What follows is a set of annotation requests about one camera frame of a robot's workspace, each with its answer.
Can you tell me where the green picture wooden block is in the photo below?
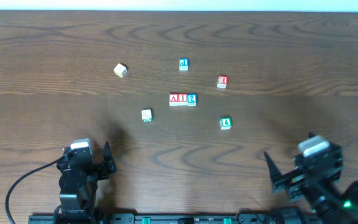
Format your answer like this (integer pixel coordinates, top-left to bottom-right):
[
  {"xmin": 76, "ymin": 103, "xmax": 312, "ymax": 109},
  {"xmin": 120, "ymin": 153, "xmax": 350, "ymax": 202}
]
[{"xmin": 141, "ymin": 109, "xmax": 153, "ymax": 122}]

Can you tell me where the red letter A block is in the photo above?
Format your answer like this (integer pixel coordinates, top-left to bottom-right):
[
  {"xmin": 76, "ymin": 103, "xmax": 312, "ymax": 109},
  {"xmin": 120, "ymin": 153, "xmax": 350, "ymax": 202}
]
[{"xmin": 169, "ymin": 93, "xmax": 178, "ymax": 106}]

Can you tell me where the red letter I block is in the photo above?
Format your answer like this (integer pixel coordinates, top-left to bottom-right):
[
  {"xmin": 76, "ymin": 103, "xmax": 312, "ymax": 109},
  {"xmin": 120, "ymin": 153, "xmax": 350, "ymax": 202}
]
[{"xmin": 178, "ymin": 93, "xmax": 188, "ymax": 106}]

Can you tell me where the blue number 2 block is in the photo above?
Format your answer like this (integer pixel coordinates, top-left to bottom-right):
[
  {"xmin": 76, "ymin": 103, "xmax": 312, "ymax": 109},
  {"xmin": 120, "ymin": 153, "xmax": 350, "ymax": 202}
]
[{"xmin": 187, "ymin": 94, "xmax": 197, "ymax": 106}]

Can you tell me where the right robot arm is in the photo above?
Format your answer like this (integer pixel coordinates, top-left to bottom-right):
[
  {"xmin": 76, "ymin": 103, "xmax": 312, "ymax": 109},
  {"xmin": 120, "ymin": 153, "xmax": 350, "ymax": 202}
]
[{"xmin": 264, "ymin": 138, "xmax": 358, "ymax": 223}]

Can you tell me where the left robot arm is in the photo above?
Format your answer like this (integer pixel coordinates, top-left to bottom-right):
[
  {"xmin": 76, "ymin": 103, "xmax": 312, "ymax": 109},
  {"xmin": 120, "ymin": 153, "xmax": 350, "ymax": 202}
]
[{"xmin": 54, "ymin": 138, "xmax": 116, "ymax": 223}]

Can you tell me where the green number 4 block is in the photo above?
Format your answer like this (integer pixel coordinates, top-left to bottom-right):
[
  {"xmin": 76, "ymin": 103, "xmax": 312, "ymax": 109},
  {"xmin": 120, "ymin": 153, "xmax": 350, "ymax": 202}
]
[{"xmin": 219, "ymin": 117, "xmax": 232, "ymax": 130}]

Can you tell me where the yellow cream wooden block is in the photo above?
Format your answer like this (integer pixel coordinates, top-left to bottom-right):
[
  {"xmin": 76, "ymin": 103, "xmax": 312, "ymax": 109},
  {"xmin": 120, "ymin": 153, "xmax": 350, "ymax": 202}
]
[{"xmin": 113, "ymin": 63, "xmax": 127, "ymax": 78}]

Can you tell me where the red number 3 block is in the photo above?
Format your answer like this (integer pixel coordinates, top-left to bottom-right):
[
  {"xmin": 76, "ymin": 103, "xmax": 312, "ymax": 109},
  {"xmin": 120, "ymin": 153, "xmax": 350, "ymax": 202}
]
[{"xmin": 216, "ymin": 75, "xmax": 228, "ymax": 88}]

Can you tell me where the blue letter P block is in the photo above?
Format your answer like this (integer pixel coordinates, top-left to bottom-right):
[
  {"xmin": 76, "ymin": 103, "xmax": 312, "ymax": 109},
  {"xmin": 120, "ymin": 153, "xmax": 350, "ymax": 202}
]
[{"xmin": 179, "ymin": 58, "xmax": 189, "ymax": 71}]

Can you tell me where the black mounting rail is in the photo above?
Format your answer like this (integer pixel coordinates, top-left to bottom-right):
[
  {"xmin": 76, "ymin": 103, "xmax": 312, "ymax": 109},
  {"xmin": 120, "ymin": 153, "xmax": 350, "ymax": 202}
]
[{"xmin": 28, "ymin": 212, "xmax": 321, "ymax": 224}]

